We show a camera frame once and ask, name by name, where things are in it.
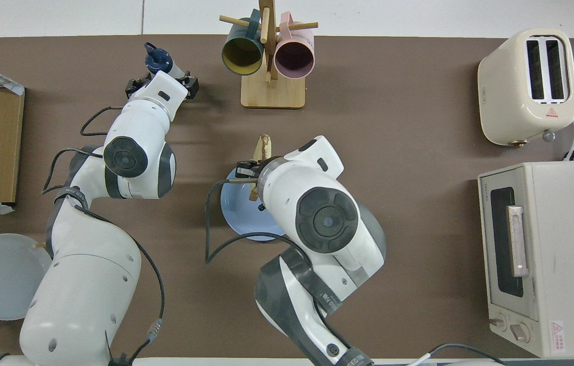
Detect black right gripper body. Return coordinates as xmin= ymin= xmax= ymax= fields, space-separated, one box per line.
xmin=236 ymin=159 xmax=267 ymax=179

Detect toasted bread slice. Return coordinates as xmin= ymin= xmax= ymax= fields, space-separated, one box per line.
xmin=249 ymin=134 xmax=273 ymax=201

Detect white bottle dark blue cap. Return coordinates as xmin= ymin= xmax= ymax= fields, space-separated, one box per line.
xmin=144 ymin=43 xmax=188 ymax=80

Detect blue round plate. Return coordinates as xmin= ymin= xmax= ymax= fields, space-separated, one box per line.
xmin=220 ymin=170 xmax=287 ymax=242

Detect grey round plate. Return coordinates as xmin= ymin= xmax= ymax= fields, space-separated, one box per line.
xmin=0 ymin=233 xmax=56 ymax=321

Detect teal mug yellow inside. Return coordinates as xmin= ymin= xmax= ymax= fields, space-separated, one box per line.
xmin=221 ymin=9 xmax=265 ymax=76

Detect wooden mug rack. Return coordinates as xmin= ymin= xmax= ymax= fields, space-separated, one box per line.
xmin=219 ymin=0 xmax=319 ymax=109

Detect pink mug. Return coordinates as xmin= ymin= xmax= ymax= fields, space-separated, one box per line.
xmin=274 ymin=11 xmax=315 ymax=80

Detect brown table mat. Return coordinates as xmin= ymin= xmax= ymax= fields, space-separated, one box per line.
xmin=0 ymin=35 xmax=574 ymax=359

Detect cream two-slot toaster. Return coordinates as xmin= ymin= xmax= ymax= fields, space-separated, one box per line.
xmin=477 ymin=28 xmax=574 ymax=148

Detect white toaster oven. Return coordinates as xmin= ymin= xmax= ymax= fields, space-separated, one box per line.
xmin=477 ymin=161 xmax=574 ymax=358

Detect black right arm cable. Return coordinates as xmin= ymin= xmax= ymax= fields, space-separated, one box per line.
xmin=204 ymin=177 xmax=318 ymax=265

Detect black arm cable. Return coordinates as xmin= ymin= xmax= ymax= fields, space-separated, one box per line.
xmin=42 ymin=106 xmax=165 ymax=366
xmin=204 ymin=177 xmax=318 ymax=265

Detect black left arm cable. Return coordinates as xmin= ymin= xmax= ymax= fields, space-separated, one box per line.
xmin=42 ymin=106 xmax=165 ymax=366

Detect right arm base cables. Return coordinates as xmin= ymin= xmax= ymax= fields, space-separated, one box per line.
xmin=409 ymin=344 xmax=507 ymax=366

